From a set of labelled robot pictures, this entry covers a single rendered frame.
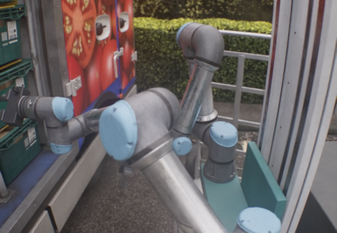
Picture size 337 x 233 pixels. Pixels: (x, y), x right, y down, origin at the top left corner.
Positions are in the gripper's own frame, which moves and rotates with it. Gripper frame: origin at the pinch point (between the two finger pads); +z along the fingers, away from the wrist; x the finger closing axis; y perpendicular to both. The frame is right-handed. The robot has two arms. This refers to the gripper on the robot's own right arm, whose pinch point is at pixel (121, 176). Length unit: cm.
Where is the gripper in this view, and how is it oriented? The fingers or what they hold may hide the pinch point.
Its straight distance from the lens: 119.0
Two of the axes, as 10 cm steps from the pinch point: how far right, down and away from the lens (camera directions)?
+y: 9.1, 3.3, 2.3
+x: -1.4, -2.7, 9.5
